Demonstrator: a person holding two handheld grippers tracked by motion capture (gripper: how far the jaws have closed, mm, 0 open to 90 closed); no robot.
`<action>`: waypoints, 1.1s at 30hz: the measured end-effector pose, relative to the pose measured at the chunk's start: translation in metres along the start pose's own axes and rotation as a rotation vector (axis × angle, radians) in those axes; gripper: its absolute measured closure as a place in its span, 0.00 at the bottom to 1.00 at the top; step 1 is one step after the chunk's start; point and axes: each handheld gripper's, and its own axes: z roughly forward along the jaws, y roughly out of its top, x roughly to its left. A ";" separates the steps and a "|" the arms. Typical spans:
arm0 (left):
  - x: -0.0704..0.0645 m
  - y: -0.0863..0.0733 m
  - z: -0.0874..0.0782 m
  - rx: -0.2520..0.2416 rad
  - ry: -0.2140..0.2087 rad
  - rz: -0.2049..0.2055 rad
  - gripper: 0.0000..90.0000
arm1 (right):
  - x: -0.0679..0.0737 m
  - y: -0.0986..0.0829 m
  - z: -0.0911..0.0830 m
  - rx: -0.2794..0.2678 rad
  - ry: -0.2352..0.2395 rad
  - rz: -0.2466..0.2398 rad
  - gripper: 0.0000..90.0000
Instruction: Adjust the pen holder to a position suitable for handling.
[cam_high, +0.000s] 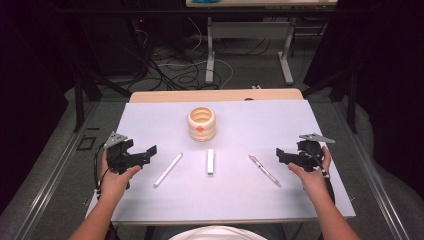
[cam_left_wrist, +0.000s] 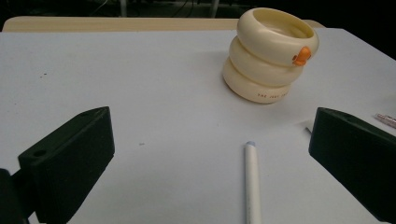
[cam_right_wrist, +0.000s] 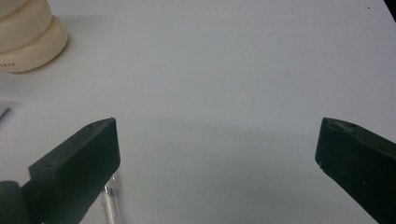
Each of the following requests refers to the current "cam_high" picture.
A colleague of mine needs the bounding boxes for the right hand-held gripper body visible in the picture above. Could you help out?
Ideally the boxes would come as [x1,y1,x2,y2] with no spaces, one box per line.
[296,133,336,173]

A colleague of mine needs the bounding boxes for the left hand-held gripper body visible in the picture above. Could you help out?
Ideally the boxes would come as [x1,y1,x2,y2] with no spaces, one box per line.
[104,132,141,174]

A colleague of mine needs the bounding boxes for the clear pen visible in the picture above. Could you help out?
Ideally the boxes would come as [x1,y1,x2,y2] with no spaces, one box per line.
[248,154,282,188]

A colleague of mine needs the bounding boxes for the white pen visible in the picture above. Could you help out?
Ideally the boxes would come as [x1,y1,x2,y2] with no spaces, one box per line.
[153,152,184,188]

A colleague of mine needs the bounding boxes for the cream ribbed pen holder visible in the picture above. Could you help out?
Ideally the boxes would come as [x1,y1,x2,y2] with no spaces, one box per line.
[187,106,217,142]

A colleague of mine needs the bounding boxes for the person's left hand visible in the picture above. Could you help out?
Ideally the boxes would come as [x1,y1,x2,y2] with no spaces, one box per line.
[99,151,143,199]

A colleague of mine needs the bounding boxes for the person's right hand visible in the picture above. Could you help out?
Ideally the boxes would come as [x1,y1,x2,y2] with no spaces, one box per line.
[288,146,333,201]

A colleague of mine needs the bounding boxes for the white table mat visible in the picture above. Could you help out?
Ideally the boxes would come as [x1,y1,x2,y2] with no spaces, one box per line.
[84,99,357,223]

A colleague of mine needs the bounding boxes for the black metal stand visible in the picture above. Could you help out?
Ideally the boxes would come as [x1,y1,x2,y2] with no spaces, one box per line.
[301,64,359,134]
[73,64,132,133]

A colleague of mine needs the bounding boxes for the wooden table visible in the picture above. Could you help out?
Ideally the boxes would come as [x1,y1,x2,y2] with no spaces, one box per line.
[89,88,348,227]

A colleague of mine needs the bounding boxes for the person's white shirt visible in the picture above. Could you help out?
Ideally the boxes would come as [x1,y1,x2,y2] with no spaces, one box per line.
[168,225,268,240]

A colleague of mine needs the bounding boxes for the black equipment with red light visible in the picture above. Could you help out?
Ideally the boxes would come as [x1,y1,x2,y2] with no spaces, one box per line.
[81,14,150,77]

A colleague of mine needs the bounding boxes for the white desk with metal legs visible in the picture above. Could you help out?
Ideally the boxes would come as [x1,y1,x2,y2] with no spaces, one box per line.
[185,0,338,86]

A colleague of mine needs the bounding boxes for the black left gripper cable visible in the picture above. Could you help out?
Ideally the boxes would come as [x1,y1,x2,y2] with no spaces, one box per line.
[93,143,111,201]

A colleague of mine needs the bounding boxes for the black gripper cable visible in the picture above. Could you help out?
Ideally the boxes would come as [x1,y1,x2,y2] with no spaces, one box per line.
[313,149,336,205]
[93,143,111,201]

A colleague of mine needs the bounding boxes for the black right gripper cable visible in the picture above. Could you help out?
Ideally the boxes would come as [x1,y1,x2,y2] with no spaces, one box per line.
[313,149,336,205]

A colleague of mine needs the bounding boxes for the grey floor rail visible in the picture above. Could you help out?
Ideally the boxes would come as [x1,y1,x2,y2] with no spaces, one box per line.
[13,101,101,240]
[333,101,412,240]

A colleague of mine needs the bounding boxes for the tangle of black floor cables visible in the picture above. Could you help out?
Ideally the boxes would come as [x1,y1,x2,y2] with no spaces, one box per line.
[133,28,272,92]

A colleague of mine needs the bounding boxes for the white floor cable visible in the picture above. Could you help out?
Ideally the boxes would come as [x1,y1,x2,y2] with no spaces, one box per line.
[156,16,234,90]

